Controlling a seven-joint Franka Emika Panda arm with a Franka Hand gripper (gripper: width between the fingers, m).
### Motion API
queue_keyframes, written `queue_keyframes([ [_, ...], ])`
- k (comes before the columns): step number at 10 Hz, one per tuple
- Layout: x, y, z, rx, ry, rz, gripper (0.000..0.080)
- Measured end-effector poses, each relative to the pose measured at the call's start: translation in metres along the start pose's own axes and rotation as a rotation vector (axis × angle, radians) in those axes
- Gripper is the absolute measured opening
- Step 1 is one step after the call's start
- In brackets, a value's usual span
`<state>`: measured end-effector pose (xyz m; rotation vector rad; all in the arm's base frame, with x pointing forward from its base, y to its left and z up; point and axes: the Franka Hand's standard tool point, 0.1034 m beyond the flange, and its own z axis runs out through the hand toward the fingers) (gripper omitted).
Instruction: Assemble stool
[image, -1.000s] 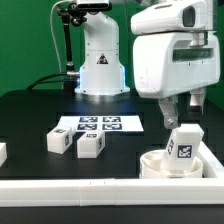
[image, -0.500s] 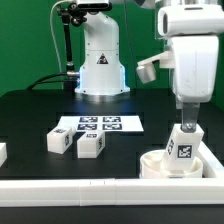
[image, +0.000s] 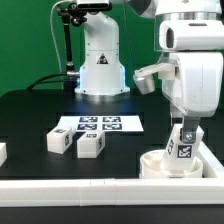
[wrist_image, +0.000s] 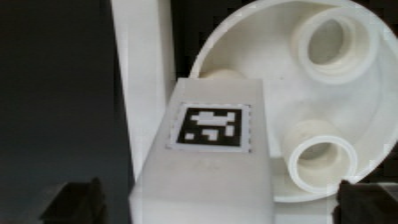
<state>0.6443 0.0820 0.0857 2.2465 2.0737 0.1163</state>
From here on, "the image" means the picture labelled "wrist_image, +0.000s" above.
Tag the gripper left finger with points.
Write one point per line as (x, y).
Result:
(79, 205)

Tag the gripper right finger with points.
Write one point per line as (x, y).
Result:
(366, 203)

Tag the white U-shaped fence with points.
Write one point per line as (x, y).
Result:
(143, 23)

